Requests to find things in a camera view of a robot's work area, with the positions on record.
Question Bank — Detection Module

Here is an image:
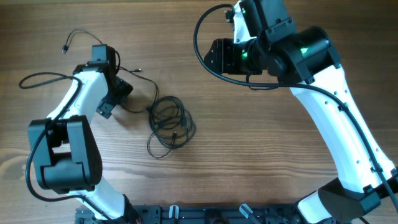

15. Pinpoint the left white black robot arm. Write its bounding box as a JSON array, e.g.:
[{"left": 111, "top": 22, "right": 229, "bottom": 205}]
[{"left": 25, "top": 44, "right": 141, "bottom": 223}]

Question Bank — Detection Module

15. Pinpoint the separated thin black usb cable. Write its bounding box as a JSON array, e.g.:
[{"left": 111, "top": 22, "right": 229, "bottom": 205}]
[{"left": 61, "top": 29, "right": 160, "bottom": 114}]

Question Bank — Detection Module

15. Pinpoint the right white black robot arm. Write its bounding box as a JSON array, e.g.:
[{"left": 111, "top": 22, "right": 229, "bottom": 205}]
[{"left": 199, "top": 1, "right": 397, "bottom": 223}]

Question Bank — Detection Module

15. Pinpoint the black usb cable bundle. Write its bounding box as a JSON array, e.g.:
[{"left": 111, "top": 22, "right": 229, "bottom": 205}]
[{"left": 145, "top": 95, "right": 197, "bottom": 159}]

